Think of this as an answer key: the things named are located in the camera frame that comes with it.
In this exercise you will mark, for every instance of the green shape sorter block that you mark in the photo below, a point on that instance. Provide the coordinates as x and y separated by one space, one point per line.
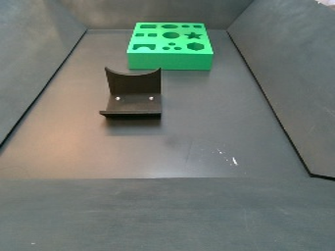
172 46

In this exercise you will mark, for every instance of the black curved holder stand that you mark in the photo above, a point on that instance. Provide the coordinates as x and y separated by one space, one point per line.
135 94

